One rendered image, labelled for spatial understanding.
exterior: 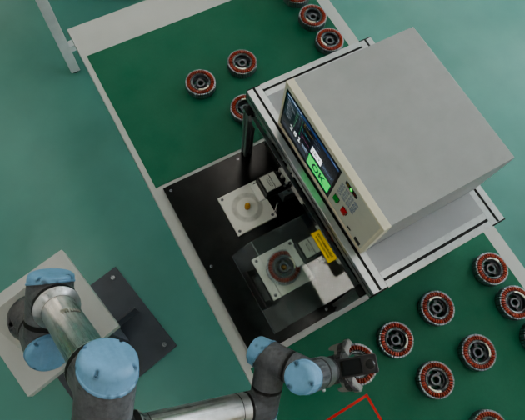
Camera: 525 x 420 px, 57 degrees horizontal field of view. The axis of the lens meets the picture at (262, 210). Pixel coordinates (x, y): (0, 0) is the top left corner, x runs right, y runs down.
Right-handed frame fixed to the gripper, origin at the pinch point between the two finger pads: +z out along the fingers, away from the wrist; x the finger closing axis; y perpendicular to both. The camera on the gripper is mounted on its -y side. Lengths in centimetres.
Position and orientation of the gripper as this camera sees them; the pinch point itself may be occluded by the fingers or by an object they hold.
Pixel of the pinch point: (357, 364)
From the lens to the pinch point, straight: 143.9
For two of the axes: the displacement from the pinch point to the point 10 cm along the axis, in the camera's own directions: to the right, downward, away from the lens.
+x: 1.9, 9.3, -3.2
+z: 4.8, 2.0, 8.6
